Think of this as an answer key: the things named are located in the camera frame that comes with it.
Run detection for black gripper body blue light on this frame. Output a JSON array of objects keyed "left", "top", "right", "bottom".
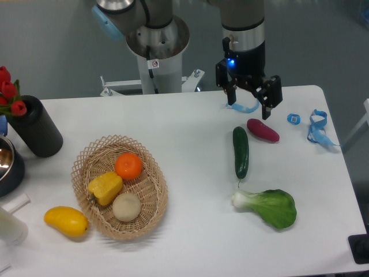
[{"left": 216, "top": 37, "right": 282, "bottom": 107}]

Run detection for yellow bell pepper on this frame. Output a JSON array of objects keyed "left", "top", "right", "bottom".
[{"left": 87, "top": 171, "right": 123, "bottom": 206}]

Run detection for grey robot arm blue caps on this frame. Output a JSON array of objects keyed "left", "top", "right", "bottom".
[{"left": 92, "top": 1, "right": 283, "bottom": 119}]

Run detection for curved blue tape strip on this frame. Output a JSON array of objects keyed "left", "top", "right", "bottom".
[{"left": 225, "top": 100, "right": 259, "bottom": 114}]

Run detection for purple sweet potato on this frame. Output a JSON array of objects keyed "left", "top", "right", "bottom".
[{"left": 247, "top": 118, "right": 280, "bottom": 143}]

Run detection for small blue tape roll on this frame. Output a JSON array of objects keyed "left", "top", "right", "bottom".
[{"left": 287, "top": 113, "right": 301, "bottom": 125}]

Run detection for dark green cucumber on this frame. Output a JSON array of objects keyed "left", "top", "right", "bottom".
[{"left": 232, "top": 126, "right": 250, "bottom": 179}]

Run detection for tangled blue ribbon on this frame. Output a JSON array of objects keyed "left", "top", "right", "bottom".
[{"left": 307, "top": 109, "right": 340, "bottom": 147}]

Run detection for green bok choy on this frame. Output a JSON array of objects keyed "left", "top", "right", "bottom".
[{"left": 231, "top": 189, "right": 298, "bottom": 229}]

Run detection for orange fruit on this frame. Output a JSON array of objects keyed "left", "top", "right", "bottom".
[{"left": 115, "top": 152, "right": 142, "bottom": 180}]

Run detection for beige round potato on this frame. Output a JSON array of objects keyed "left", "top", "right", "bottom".
[{"left": 112, "top": 193, "right": 141, "bottom": 222}]

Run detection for black device table corner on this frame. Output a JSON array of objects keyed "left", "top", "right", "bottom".
[{"left": 348, "top": 234, "right": 369, "bottom": 264}]

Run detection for black ribbed vase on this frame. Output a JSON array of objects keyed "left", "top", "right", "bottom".
[{"left": 6, "top": 95, "right": 63, "bottom": 158}]

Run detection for yellow mango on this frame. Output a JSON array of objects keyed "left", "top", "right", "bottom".
[{"left": 44, "top": 206, "right": 89, "bottom": 237}]

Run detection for red artificial tulips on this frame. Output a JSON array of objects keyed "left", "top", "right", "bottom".
[{"left": 1, "top": 66, "right": 27, "bottom": 117}]

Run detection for dark metal bowl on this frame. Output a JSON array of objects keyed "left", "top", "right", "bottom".
[{"left": 1, "top": 135, "right": 25, "bottom": 197}]

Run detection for white flat stick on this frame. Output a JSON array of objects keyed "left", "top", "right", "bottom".
[{"left": 2, "top": 193, "right": 31, "bottom": 214}]

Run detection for white cylindrical bottle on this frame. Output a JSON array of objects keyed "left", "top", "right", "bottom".
[{"left": 1, "top": 207, "right": 28, "bottom": 245}]

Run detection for white metal mounting bracket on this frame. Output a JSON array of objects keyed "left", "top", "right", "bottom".
[{"left": 100, "top": 69, "right": 205, "bottom": 97}]

